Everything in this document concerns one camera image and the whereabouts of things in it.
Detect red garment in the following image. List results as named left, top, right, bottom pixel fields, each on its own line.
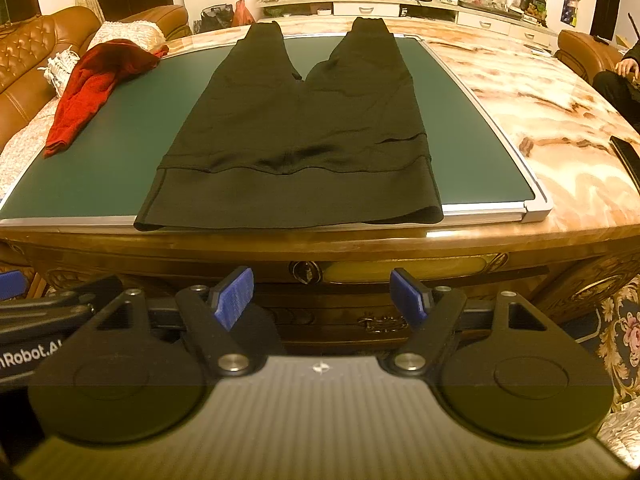
left=44, top=38, right=170, bottom=159

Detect red bag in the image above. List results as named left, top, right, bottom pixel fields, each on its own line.
left=231, top=0, right=257, bottom=29

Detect black flat device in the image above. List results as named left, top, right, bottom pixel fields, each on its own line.
left=609, top=135, right=640, bottom=187

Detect white lace sofa cover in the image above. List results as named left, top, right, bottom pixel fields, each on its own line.
left=0, top=94, right=57, bottom=198

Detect brown leather armchair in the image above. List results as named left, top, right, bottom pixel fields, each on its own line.
left=556, top=29, right=627, bottom=87

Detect white knitted cushion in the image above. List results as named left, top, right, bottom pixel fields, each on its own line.
left=86, top=20, right=167, bottom=52

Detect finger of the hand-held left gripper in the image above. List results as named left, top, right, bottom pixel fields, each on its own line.
left=0, top=271, right=124, bottom=332

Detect white low cabinet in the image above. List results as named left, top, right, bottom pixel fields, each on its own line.
left=256, top=0, right=560, bottom=52

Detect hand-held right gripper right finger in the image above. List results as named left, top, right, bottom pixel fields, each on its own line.
left=380, top=267, right=548, bottom=378

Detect black pants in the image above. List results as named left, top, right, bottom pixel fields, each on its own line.
left=134, top=16, right=446, bottom=232

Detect black bag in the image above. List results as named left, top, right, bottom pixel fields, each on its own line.
left=194, top=3, right=235, bottom=34

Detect floral carpet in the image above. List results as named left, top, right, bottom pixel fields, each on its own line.
left=547, top=282, right=640, bottom=463

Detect carved wooden marble table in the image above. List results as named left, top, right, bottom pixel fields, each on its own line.
left=0, top=14, right=640, bottom=356

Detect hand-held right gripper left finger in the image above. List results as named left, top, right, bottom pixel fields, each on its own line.
left=97, top=266, right=256, bottom=378

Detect brown leather sofa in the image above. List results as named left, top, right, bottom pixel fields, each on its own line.
left=0, top=4, right=192, bottom=153

